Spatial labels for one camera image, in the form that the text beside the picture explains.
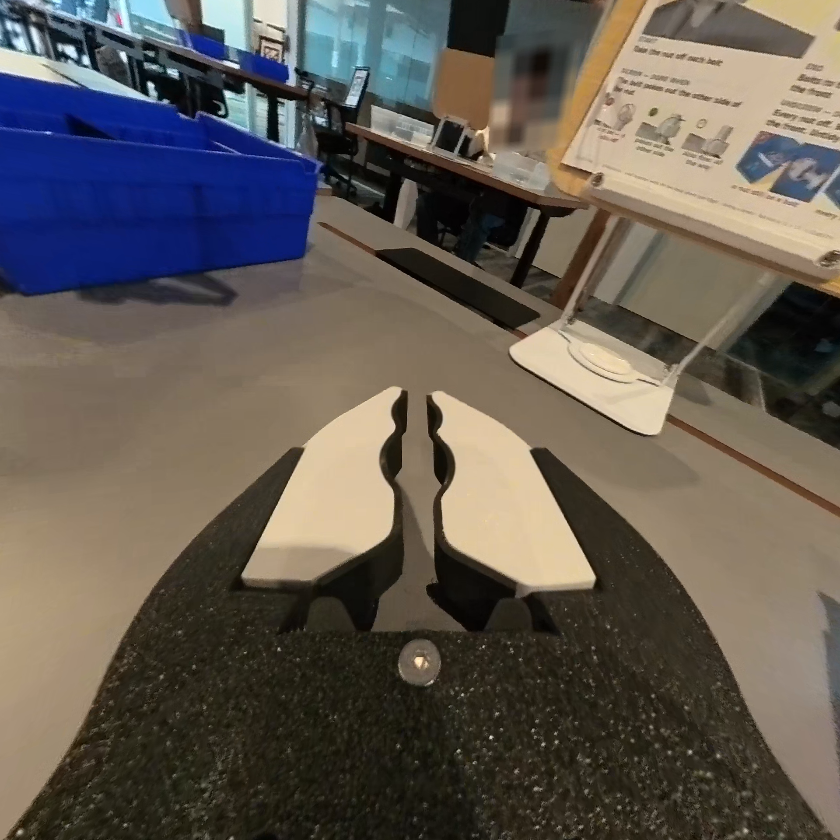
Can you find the printed instruction sheet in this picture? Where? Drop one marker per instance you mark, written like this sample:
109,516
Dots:
709,98

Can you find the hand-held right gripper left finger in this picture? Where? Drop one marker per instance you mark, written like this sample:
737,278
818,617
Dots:
321,512

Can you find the black office chair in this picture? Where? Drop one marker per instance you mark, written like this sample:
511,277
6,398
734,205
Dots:
331,131

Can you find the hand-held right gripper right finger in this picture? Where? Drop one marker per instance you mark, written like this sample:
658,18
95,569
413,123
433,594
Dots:
512,512

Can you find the long wooden workbench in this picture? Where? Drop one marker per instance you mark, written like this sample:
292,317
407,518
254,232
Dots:
262,84

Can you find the white-based sign stand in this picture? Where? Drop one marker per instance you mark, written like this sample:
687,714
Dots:
590,394

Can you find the small blue bin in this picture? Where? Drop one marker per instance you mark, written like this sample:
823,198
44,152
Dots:
207,49
262,65

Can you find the large blue plastic bin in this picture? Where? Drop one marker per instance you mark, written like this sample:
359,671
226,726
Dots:
164,223

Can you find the clear plastic container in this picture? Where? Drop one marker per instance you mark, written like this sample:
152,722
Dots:
400,124
522,170

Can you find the brown cardboard box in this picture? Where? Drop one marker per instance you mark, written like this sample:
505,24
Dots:
459,85

